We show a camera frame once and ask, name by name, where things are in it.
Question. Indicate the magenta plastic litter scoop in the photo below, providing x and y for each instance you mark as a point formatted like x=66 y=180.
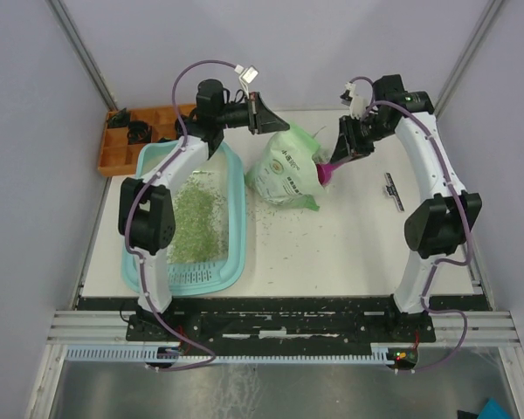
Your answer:
x=325 y=171

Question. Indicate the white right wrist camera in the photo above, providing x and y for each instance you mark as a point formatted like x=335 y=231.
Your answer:
x=356 y=104

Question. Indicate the blue object bottom corner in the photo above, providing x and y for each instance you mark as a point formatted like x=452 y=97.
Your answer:
x=492 y=410

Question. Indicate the green cat litter bag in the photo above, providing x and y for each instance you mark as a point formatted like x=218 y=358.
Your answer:
x=285 y=175

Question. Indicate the green litter granules pile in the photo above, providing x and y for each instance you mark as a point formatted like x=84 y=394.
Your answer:
x=201 y=221

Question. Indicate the black round part in tray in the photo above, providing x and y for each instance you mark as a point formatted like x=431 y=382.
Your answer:
x=181 y=125

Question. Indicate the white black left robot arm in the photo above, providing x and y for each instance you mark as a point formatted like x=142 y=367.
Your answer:
x=146 y=213

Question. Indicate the white plastic clip tool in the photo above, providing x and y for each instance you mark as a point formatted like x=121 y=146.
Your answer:
x=392 y=192

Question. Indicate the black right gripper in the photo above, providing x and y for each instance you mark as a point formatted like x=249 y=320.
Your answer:
x=347 y=143

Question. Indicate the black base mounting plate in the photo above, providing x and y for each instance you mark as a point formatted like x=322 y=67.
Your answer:
x=296 y=326

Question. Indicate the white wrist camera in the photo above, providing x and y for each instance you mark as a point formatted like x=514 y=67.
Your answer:
x=356 y=104
x=246 y=75

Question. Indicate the aluminium frame rail left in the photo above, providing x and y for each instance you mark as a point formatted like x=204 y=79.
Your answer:
x=69 y=28

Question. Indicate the black ring part in tray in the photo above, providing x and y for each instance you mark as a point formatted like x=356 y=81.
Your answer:
x=139 y=132

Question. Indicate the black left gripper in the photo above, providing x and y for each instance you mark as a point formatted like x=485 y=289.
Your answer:
x=262 y=120

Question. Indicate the teal plastic litter box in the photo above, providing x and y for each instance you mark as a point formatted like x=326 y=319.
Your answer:
x=201 y=278

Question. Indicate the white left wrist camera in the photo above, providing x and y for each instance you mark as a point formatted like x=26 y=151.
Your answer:
x=246 y=75

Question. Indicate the orange compartment tray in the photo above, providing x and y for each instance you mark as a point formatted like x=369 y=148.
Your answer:
x=117 y=157

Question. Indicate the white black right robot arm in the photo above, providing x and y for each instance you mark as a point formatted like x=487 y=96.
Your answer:
x=439 y=231

